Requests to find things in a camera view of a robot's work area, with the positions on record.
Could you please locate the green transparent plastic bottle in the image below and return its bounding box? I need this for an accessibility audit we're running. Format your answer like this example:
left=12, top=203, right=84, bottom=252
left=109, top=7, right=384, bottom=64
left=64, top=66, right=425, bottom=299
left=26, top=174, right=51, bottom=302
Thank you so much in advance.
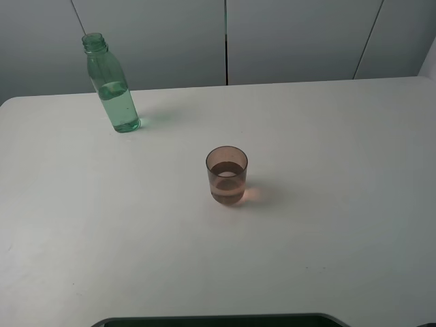
left=82, top=33, right=140, bottom=133

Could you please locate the pink translucent plastic cup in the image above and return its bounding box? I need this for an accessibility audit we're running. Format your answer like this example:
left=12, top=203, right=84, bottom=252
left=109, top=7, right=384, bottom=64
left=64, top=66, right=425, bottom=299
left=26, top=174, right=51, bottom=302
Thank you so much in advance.
left=205, top=146, right=249, bottom=206

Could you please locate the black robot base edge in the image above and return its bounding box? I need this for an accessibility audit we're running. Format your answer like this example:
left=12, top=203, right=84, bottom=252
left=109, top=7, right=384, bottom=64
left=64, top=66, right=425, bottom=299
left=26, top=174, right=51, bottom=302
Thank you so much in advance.
left=94, top=313, right=347, bottom=327

